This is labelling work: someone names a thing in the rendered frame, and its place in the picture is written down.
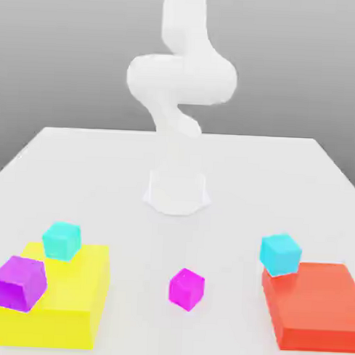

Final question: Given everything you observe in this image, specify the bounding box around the small magenta cube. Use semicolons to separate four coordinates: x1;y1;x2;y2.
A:
167;266;206;313

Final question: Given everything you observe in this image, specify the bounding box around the small turquoise cube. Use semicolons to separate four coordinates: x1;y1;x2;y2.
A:
40;220;83;264

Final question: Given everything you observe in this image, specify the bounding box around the large yellow box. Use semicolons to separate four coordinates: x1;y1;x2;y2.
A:
0;240;111;351

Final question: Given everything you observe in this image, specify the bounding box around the large orange box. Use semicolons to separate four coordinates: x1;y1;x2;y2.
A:
258;259;355;354

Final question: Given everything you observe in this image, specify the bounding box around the small sky blue cube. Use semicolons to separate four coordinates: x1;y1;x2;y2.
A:
258;232;303;279

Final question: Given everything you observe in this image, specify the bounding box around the small purple cube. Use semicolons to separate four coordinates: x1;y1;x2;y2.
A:
0;254;49;314

